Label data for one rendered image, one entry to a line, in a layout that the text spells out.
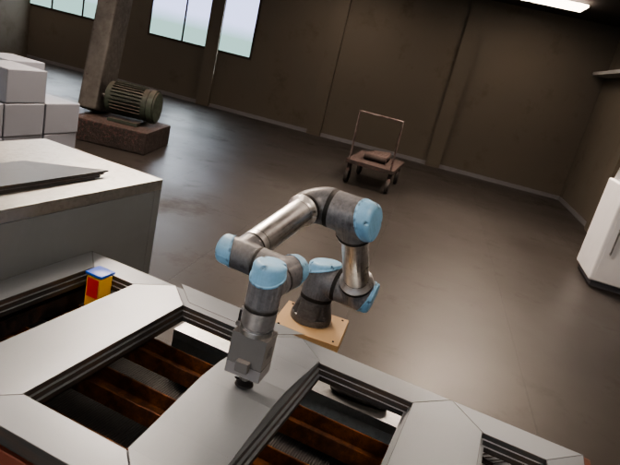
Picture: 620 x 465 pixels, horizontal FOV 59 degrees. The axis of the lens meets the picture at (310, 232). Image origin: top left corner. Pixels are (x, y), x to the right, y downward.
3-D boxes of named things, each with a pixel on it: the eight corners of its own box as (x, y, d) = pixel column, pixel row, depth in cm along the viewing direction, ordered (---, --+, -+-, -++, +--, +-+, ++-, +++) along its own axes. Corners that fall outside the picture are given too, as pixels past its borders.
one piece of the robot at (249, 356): (227, 318, 116) (213, 384, 121) (265, 333, 114) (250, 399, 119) (246, 303, 125) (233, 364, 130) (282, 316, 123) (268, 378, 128)
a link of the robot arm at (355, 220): (344, 280, 203) (339, 179, 160) (382, 295, 198) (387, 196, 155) (329, 305, 197) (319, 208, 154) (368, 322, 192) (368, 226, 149)
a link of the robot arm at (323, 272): (309, 283, 207) (318, 250, 203) (341, 297, 202) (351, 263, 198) (295, 292, 196) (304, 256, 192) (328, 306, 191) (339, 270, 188)
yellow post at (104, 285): (93, 338, 167) (101, 280, 162) (80, 331, 169) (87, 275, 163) (105, 331, 172) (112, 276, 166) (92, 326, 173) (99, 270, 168)
